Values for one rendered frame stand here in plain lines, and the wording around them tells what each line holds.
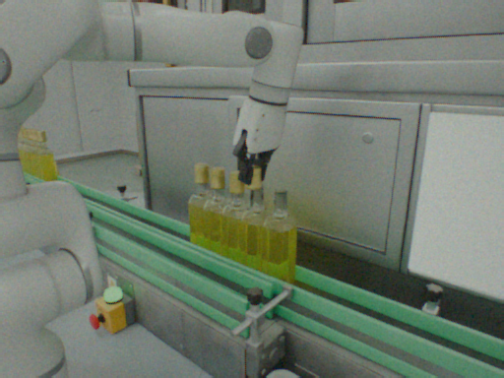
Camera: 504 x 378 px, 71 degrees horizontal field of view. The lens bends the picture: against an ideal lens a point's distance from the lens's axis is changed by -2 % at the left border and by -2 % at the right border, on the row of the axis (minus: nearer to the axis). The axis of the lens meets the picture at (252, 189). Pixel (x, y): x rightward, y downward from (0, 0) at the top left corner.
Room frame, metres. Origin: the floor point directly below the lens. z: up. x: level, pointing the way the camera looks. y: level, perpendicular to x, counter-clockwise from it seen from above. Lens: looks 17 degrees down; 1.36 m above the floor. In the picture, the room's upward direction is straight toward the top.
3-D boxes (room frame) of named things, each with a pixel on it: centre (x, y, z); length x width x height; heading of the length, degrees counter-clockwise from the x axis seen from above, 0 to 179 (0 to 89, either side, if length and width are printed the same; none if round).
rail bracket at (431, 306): (0.56, -0.33, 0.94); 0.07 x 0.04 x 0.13; 140
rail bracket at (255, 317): (0.56, -0.02, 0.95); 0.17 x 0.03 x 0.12; 140
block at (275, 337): (0.57, -0.03, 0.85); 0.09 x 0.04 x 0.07; 140
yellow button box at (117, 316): (0.78, 0.35, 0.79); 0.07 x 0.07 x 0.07; 50
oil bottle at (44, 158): (1.45, 0.87, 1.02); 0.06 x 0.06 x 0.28; 50
